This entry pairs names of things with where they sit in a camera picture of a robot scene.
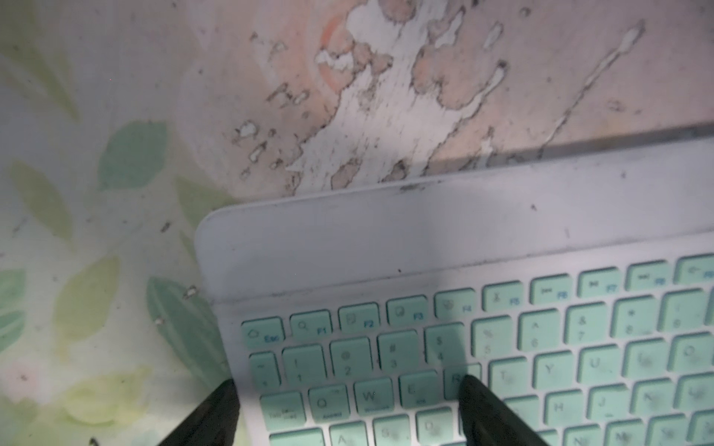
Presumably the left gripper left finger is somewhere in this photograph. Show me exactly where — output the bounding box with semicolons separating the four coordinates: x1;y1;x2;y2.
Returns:
159;379;241;446

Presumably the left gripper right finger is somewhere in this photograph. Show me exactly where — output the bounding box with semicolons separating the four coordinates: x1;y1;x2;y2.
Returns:
459;375;548;446

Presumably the green key keyboard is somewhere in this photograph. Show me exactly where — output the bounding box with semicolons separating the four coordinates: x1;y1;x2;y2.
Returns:
195;139;713;445

